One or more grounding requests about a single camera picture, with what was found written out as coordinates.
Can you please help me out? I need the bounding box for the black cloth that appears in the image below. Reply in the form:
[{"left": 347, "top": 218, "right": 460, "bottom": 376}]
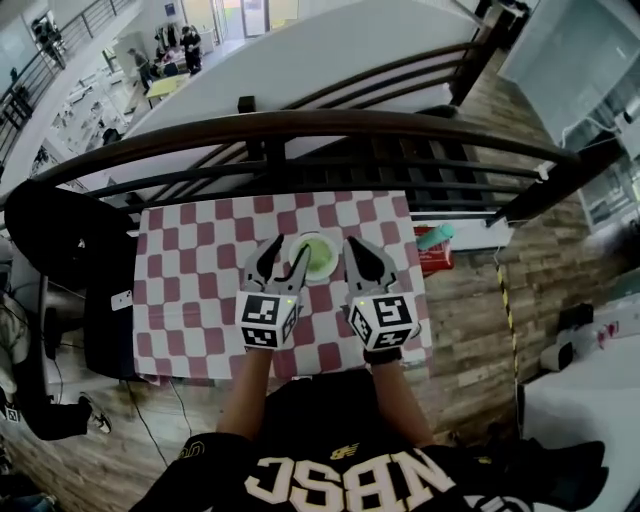
[{"left": 479, "top": 437, "right": 612, "bottom": 512}]

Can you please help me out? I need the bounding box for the person's left forearm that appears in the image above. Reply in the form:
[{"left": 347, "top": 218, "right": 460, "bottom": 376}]
[{"left": 215, "top": 347, "right": 275, "bottom": 444}]

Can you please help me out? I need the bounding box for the black cable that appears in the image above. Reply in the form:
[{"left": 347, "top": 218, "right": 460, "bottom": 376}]
[{"left": 122, "top": 379, "right": 171, "bottom": 469}]

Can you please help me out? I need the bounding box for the white device with cable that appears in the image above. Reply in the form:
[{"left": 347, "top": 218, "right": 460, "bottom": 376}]
[{"left": 559, "top": 97, "right": 640, "bottom": 147}]

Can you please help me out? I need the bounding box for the teal bottle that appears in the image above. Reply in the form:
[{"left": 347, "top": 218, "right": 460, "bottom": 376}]
[{"left": 415, "top": 223, "right": 456, "bottom": 251}]

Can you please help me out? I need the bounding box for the white desk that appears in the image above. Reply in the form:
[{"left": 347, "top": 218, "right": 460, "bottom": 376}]
[{"left": 519, "top": 319, "right": 640, "bottom": 512}]

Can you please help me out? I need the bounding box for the black floor bag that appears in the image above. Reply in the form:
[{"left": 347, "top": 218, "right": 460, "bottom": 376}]
[{"left": 557, "top": 303, "right": 596, "bottom": 332}]

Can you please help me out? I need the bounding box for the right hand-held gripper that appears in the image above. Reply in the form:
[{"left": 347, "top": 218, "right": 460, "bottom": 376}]
[{"left": 342, "top": 234, "right": 421, "bottom": 354}]

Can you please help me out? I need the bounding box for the white plate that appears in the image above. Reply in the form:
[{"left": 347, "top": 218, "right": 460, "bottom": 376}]
[{"left": 288, "top": 231, "right": 339, "bottom": 284}]

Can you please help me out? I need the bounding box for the dark wooden railing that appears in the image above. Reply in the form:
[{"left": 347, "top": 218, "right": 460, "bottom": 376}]
[{"left": 0, "top": 109, "right": 626, "bottom": 232}]

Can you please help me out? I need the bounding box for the red white checkered tablecloth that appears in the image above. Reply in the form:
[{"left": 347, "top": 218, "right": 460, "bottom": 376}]
[{"left": 132, "top": 191, "right": 434, "bottom": 381}]

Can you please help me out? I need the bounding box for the black wristband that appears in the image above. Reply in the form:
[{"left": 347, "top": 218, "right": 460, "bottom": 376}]
[{"left": 363, "top": 347, "right": 404, "bottom": 365}]

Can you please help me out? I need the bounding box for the person's black jersey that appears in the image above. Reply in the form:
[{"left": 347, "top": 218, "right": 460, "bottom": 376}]
[{"left": 154, "top": 372, "right": 536, "bottom": 512}]

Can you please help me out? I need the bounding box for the person's right forearm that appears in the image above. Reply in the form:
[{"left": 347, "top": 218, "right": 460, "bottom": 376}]
[{"left": 367, "top": 360, "right": 437, "bottom": 449}]

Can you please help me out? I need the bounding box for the yellow table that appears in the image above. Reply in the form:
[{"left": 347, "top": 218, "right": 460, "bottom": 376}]
[{"left": 146, "top": 74, "right": 192, "bottom": 109}]

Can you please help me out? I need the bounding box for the red box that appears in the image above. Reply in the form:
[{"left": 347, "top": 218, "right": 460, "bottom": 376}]
[{"left": 413, "top": 225, "right": 457, "bottom": 274}]

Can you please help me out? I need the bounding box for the green round object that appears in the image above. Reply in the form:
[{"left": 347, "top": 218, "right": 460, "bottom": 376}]
[{"left": 294, "top": 238, "right": 335, "bottom": 276}]

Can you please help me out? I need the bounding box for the yellow black floor tape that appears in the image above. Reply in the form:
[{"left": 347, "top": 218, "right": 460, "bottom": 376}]
[{"left": 494, "top": 264, "right": 522, "bottom": 386}]

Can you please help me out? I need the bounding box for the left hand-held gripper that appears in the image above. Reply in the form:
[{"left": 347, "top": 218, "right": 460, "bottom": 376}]
[{"left": 234, "top": 233, "right": 312, "bottom": 351}]

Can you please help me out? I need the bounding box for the black office chair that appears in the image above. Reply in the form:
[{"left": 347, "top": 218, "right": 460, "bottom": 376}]
[{"left": 3, "top": 179, "right": 142, "bottom": 381}]

